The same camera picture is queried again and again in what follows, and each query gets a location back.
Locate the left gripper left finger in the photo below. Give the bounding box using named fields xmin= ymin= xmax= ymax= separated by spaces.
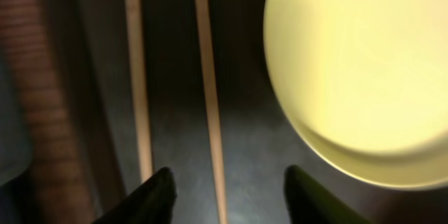
xmin=93 ymin=167 xmax=177 ymax=224

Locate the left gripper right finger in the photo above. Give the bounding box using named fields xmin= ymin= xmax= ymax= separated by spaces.
xmin=283 ymin=165 xmax=369 ymax=224

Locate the wooden chopstick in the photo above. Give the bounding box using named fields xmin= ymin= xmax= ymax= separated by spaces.
xmin=195 ymin=0 xmax=228 ymax=224
xmin=125 ymin=0 xmax=153 ymax=182

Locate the grey plastic dishwasher rack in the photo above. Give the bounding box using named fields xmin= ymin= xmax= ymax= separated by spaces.
xmin=1 ymin=57 xmax=33 ymax=223

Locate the dark brown serving tray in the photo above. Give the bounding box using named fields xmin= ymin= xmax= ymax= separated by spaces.
xmin=43 ymin=0 xmax=447 ymax=223

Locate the yellow round plate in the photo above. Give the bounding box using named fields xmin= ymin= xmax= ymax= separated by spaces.
xmin=263 ymin=0 xmax=447 ymax=190

